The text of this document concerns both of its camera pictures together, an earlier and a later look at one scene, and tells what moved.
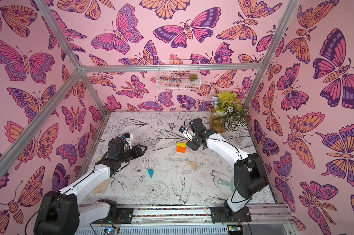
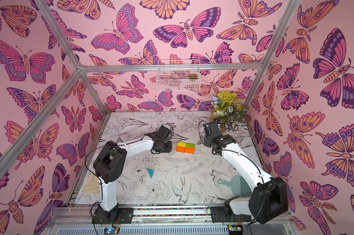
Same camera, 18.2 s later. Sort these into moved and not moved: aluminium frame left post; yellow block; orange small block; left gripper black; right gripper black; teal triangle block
Moved: right gripper black; left gripper black
Not moved: aluminium frame left post; yellow block; orange small block; teal triangle block
